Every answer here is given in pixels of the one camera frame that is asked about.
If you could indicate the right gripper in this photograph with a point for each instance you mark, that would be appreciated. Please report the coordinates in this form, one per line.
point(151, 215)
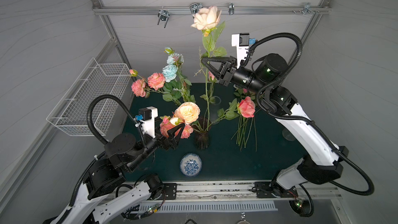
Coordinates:
point(228, 71)

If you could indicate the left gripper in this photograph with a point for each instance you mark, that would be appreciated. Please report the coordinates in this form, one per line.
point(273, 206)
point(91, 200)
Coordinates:
point(162, 138)

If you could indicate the dark red glass vase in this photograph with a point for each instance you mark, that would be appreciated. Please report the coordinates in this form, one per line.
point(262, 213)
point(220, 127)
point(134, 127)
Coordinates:
point(202, 128)

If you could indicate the peach pink peony spray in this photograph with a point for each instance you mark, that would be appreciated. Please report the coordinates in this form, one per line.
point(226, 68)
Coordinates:
point(143, 87)

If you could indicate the clear ribbed glass vase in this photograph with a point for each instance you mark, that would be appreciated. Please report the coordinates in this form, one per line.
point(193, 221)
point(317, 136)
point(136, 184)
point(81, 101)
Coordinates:
point(214, 106)

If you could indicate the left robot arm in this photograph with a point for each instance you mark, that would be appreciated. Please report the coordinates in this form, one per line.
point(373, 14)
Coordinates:
point(101, 193)

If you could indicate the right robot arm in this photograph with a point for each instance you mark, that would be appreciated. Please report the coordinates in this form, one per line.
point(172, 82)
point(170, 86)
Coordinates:
point(323, 162)

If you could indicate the blue white porcelain bowl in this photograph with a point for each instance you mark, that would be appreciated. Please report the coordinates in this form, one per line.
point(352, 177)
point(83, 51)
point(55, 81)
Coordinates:
point(190, 165)

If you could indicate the small pink rose spray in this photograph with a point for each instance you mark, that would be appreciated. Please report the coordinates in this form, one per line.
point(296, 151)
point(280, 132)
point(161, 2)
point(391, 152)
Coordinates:
point(245, 126)

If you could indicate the metal hook clamp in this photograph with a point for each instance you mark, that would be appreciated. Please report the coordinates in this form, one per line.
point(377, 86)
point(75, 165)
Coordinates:
point(231, 9)
point(163, 16)
point(306, 10)
point(195, 8)

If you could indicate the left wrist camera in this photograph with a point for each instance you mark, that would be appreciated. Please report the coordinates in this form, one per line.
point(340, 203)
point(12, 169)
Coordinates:
point(146, 117)

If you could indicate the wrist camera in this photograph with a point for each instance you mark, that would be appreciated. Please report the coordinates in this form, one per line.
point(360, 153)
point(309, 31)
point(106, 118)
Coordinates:
point(242, 43)
point(146, 117)

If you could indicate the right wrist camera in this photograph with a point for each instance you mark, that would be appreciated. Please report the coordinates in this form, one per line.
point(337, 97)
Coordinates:
point(242, 43)

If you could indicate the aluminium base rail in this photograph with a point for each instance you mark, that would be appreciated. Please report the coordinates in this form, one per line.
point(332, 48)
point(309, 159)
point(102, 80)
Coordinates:
point(244, 190)

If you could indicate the white wire basket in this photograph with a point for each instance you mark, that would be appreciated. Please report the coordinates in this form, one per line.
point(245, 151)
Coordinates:
point(70, 114)

